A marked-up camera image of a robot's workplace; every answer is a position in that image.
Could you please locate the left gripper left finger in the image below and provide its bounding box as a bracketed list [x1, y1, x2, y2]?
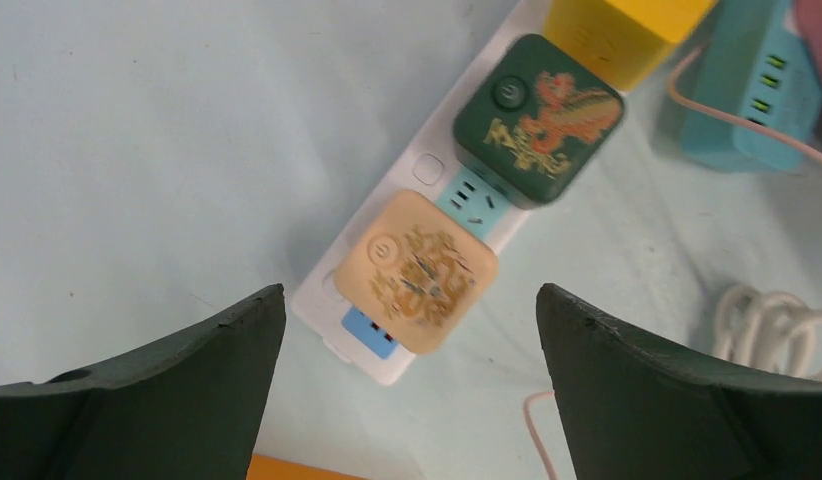
[0, 284, 286, 479]

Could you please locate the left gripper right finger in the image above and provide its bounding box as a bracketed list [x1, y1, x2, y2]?
[536, 284, 822, 479]

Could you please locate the orange power strip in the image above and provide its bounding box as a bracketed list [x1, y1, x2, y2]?
[246, 454, 357, 480]

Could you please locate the beige cube plug adapter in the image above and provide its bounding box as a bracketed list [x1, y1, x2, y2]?
[334, 190, 499, 355]

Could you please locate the dark green plug adapter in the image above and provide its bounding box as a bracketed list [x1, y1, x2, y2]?
[452, 34, 625, 210]

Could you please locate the white multicolour power strip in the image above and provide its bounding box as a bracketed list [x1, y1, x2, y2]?
[292, 1, 549, 386]

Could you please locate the yellow cube plug adapter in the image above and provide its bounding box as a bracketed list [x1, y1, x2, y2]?
[542, 0, 717, 92]

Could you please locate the blue power strip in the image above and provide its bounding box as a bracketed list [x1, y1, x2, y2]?
[680, 0, 822, 172]

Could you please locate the coiled white cord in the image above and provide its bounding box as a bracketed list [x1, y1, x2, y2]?
[710, 283, 822, 386]

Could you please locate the thin white cable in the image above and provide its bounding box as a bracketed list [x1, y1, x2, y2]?
[665, 42, 822, 177]

